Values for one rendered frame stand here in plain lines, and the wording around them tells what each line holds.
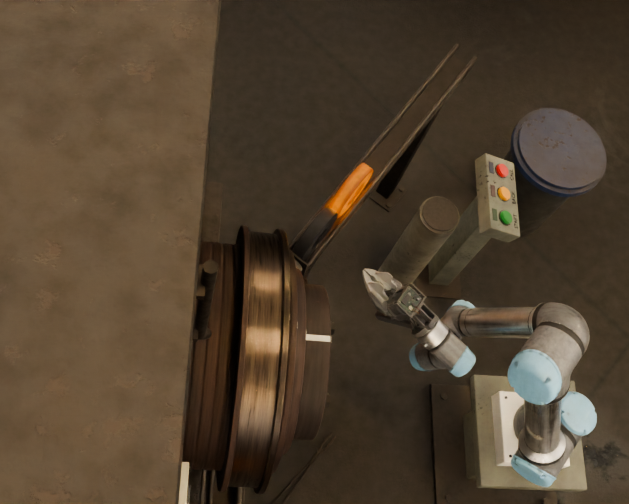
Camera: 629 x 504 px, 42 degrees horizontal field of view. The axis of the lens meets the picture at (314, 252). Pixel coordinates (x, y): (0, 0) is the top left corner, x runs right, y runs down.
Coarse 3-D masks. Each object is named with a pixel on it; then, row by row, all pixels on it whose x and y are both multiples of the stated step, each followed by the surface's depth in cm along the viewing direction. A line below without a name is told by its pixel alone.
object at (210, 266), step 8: (208, 264) 94; (216, 264) 94; (200, 272) 98; (208, 272) 93; (216, 272) 94; (200, 280) 97; (208, 280) 95; (200, 288) 97; (208, 288) 97; (200, 296) 97; (208, 296) 100; (200, 304) 103; (208, 304) 103; (200, 312) 106; (208, 312) 106; (200, 320) 109; (208, 320) 111; (200, 328) 111; (208, 328) 121; (200, 336) 115; (208, 336) 119
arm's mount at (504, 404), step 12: (492, 396) 239; (504, 396) 234; (516, 396) 235; (492, 408) 238; (504, 408) 233; (516, 408) 234; (504, 420) 231; (504, 432) 230; (504, 444) 229; (516, 444) 230; (504, 456) 227
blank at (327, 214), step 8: (328, 208) 203; (320, 216) 199; (328, 216) 200; (336, 216) 205; (312, 224) 198; (320, 224) 198; (328, 224) 202; (304, 232) 198; (312, 232) 198; (320, 232) 198; (304, 240) 198; (312, 240) 198; (320, 240) 209; (296, 248) 200; (304, 248) 199; (312, 248) 207; (304, 256) 202
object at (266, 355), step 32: (256, 256) 134; (288, 256) 134; (256, 288) 129; (288, 288) 129; (256, 320) 127; (288, 320) 127; (256, 352) 126; (256, 384) 125; (256, 416) 126; (256, 448) 129; (256, 480) 135
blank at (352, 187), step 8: (360, 168) 205; (368, 168) 207; (352, 176) 203; (360, 176) 204; (368, 176) 209; (344, 184) 203; (352, 184) 203; (360, 184) 205; (344, 192) 203; (352, 192) 203; (360, 192) 216; (336, 200) 204; (344, 200) 203; (352, 200) 213; (336, 208) 206; (344, 208) 209
